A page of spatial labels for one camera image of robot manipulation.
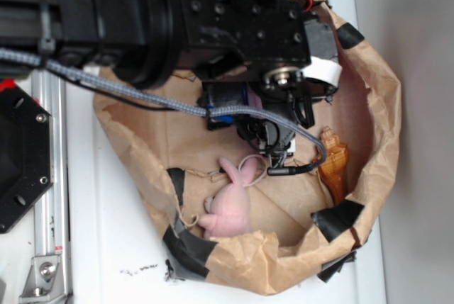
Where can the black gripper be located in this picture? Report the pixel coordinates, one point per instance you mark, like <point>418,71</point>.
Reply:
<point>273,45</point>

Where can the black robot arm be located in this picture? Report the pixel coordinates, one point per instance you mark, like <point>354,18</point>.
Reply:
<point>141,40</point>

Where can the black square block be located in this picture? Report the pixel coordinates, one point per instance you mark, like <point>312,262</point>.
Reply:
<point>216,95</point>

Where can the brown conch seashell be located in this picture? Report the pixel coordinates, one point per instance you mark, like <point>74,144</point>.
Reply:
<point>332,172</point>

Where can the pink plush bunny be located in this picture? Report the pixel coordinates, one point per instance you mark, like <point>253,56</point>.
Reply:
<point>228,212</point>

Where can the brown paper bag bin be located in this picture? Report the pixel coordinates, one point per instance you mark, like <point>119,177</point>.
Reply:
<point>297,229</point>

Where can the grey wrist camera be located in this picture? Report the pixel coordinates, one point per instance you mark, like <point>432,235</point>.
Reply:
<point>266,137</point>

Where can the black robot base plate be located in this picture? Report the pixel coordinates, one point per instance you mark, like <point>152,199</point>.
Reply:
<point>26,160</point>

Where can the metal corner bracket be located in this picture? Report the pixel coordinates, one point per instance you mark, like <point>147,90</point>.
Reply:
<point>46,281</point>

